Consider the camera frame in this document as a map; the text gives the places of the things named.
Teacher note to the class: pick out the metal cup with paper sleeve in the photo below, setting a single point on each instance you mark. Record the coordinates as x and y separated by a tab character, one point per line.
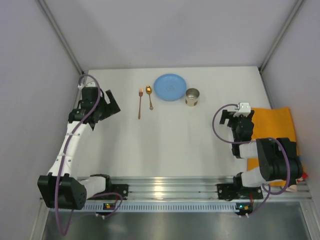
191	97

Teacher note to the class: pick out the aluminium frame post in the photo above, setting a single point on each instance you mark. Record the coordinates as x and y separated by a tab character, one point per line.
43	6
298	4

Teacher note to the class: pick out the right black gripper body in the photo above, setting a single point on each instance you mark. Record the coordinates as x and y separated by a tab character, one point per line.
232	120

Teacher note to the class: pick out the orange Mickey Mouse cloth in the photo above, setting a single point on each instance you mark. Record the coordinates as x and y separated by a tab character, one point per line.
275	123

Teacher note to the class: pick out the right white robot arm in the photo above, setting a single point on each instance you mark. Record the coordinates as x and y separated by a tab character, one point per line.
277	157

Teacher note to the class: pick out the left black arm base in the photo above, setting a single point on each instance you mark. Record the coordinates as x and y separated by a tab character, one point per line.
122	189

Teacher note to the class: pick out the blue plastic plate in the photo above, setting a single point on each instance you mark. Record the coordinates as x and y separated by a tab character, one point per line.
170	87

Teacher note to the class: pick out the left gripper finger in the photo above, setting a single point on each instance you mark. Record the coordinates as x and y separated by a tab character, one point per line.
111	99
109	109

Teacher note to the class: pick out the left aluminium frame post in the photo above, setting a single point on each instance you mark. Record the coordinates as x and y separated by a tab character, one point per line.
43	6

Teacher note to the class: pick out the rose gold fork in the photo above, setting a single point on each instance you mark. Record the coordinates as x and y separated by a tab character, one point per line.
140	93

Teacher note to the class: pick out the gold ornate spoon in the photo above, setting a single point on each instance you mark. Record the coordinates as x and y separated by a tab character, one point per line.
148	90

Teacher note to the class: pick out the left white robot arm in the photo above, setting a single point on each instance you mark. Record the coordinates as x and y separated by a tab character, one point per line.
61	187

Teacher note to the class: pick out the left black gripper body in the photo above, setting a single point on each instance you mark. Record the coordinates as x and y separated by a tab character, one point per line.
105	107

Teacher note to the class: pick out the aluminium mounting rail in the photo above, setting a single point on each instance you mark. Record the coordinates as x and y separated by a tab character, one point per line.
189	189

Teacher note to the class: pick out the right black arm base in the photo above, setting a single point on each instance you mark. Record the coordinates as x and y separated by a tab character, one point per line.
229	192

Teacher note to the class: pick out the right aluminium frame post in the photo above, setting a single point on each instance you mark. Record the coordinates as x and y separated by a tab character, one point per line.
298	4

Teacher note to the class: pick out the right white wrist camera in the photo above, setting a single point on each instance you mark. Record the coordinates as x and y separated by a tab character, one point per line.
242	109

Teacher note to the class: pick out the slotted white cable duct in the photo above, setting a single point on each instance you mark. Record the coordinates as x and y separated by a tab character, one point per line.
177	207

